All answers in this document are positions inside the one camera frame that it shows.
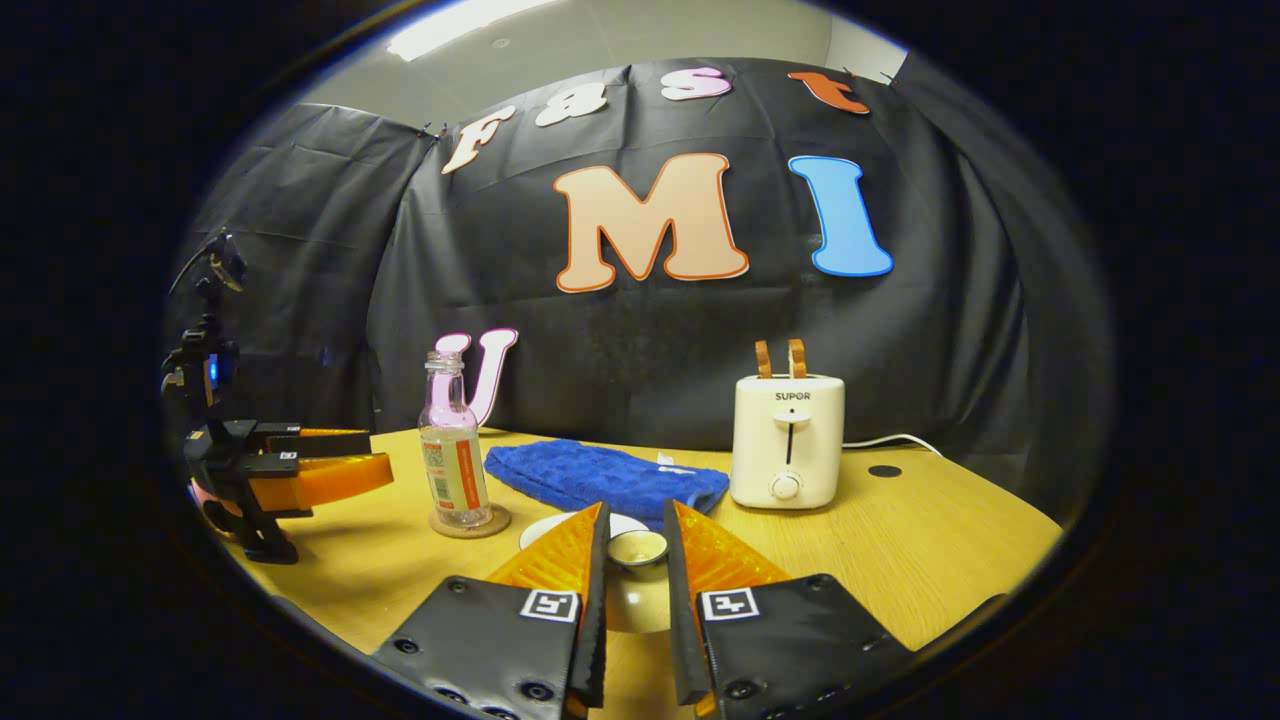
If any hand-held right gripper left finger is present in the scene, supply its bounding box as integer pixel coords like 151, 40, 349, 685
370, 501, 612, 720

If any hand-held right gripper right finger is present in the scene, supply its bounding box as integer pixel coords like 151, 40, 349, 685
662, 498, 916, 720

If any cream teacup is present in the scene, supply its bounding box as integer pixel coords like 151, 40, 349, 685
519, 511, 651, 551

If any clear water bottle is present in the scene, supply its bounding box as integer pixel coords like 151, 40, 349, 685
418, 350, 493, 529

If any round cork coaster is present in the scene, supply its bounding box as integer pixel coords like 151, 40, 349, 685
430, 503, 512, 540

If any blue towel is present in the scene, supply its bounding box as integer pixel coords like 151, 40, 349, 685
484, 438, 731, 531

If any white toaster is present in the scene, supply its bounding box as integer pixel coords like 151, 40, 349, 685
729, 373, 846, 511

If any black backdrop cloth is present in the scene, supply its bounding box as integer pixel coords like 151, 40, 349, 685
165, 55, 1116, 521

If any ceiling light panel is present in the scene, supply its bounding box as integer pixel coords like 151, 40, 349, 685
385, 0, 561, 61

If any white toaster cable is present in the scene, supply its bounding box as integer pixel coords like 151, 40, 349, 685
842, 434, 943, 459

